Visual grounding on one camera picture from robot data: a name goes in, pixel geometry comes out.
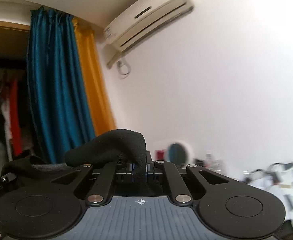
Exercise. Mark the geometric patterned bed sheet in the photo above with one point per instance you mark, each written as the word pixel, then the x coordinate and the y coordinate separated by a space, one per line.
pixel 277 179

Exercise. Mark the round white framed mirror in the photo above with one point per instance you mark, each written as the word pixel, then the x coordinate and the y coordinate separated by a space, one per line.
pixel 179 153

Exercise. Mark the orange yellow curtain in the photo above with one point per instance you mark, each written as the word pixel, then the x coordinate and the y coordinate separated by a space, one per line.
pixel 98 102

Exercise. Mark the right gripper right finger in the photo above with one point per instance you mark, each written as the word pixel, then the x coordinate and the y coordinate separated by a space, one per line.
pixel 149 166

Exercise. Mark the teal blue curtain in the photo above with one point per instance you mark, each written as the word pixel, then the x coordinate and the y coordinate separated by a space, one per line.
pixel 58 100

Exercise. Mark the black garment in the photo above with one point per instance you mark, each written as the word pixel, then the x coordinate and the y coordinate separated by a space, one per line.
pixel 116 145

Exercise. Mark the red hanging garment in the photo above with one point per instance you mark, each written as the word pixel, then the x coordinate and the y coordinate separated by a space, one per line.
pixel 15 128

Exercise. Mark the white wall air conditioner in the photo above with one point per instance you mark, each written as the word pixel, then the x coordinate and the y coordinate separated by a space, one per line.
pixel 140 20

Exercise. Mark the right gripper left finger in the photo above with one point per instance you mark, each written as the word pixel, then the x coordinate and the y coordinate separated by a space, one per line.
pixel 130 167

